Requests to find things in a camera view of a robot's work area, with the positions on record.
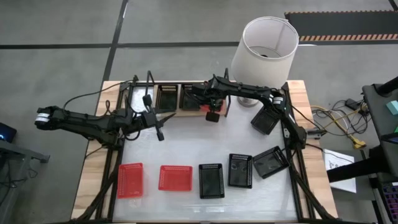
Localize grey metal table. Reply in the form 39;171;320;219
0;139;50;224

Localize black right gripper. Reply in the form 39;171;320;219
192;74;230;123

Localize white shade table lamp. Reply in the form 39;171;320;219
230;16;300;108

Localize black power adapter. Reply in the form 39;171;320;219
345;98;361;110

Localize black hazard-striped floor mat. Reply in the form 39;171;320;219
284;10;398;43

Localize yellow floor cable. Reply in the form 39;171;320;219
310;105;368;150

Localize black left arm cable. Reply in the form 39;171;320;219
62;79;135;118

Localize black metal rig frame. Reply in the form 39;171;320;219
70;74;338;224

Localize red plastic slotted basket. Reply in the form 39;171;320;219
157;164;193;192
117;162;144;199
200;103;227;115

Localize teal block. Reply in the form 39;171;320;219
386;100;398;116

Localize white paper sheet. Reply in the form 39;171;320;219
323;148;358;194

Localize dark grey side desk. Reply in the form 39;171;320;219
326;76;398;224

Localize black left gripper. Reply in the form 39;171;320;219
136;95;177;142

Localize wooden shelf with wire frame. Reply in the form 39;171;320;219
143;68;233;119

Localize white glossy table sheet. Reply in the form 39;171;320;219
112;84;299;222

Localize dark device with blue light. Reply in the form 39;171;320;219
0;122;18;144

